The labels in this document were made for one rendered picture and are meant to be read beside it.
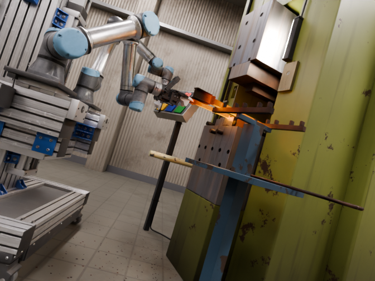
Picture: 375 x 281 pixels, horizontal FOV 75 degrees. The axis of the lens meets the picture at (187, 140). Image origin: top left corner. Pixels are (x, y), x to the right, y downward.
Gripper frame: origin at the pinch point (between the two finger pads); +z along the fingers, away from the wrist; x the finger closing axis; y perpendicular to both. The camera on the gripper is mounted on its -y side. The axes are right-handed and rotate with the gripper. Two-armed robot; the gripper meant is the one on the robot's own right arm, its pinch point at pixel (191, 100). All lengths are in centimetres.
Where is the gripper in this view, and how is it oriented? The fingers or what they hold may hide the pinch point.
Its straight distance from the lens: 147.6
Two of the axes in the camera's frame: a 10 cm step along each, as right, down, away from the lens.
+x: 4.2, 0.7, -9.0
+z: 8.6, 3.0, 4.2
